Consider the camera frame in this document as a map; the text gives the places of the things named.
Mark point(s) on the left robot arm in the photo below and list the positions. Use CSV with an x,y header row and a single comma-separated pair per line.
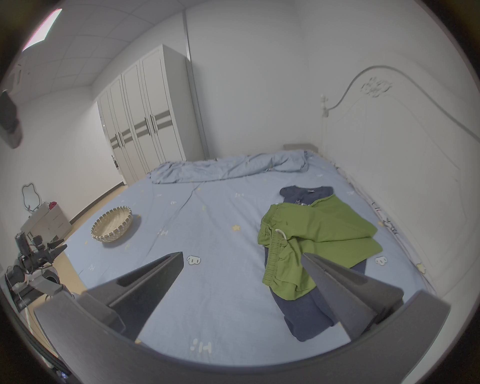
x,y
20,247

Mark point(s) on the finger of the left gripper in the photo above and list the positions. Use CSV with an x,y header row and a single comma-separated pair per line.
x,y
55,245
58,252

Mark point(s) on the white wardrobe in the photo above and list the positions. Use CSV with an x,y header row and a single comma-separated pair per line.
x,y
150,112

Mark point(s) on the white chest of drawers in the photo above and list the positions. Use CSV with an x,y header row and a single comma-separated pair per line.
x,y
48,221

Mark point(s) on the round woven basket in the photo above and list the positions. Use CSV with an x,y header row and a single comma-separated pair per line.
x,y
112,225

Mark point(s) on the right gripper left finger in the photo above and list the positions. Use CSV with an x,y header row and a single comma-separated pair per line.
x,y
146,300

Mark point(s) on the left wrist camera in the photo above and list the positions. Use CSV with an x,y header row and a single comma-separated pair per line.
x,y
38,240

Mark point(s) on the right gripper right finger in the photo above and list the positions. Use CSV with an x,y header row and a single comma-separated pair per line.
x,y
345,303

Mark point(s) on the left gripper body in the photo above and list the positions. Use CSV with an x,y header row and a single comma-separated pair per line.
x,y
42,255

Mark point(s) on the dark blue printed T-shirt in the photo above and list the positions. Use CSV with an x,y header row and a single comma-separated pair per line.
x,y
305,318

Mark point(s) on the bed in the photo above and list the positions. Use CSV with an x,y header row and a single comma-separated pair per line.
x,y
217,240

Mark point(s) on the green shorts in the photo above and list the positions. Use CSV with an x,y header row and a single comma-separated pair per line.
x,y
322,228

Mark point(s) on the pale blue quilt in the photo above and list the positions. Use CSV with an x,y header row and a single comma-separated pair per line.
x,y
225,167

